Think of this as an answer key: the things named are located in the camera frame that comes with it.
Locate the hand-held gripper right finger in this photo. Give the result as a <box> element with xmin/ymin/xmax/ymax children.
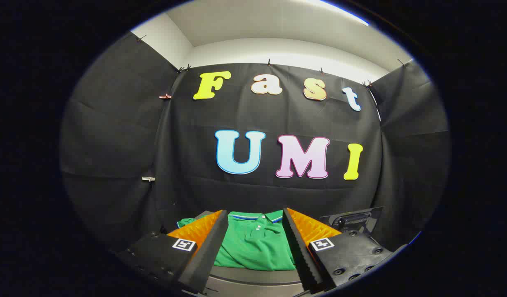
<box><xmin>282</xmin><ymin>207</ymin><xmax>394</xmax><ymax>295</ymax></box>

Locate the green polo shirt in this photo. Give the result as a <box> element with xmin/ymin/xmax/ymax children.
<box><xmin>177</xmin><ymin>210</ymin><xmax>297</xmax><ymax>271</ymax></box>

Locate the black backdrop cloth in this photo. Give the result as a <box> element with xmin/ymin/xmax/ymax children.
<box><xmin>59</xmin><ymin>32</ymin><xmax>450</xmax><ymax>256</ymax></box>

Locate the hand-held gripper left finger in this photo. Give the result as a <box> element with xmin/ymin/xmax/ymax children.
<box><xmin>115</xmin><ymin>210</ymin><xmax>229</xmax><ymax>295</ymax></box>

